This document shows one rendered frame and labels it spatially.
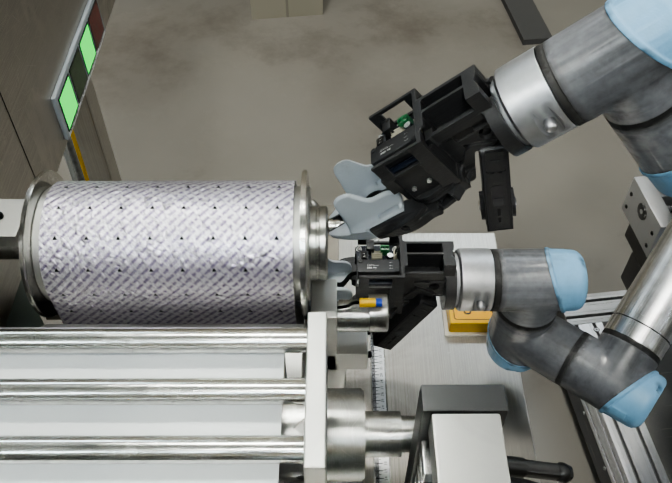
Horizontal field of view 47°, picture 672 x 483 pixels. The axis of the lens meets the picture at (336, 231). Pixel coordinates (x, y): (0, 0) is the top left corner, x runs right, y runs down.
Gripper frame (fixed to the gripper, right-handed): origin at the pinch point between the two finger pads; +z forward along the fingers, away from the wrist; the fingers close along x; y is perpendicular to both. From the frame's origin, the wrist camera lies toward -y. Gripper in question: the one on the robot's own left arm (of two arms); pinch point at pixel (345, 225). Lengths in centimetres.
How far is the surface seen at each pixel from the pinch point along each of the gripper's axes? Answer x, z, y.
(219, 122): -163, 115, -70
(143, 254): 5.3, 13.1, 13.6
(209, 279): 6.5, 10.0, 8.1
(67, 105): -28.7, 33.2, 16.9
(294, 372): 14.4, 6.2, 0.1
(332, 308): 5.4, 5.3, -4.2
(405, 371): -5.6, 17.1, -34.1
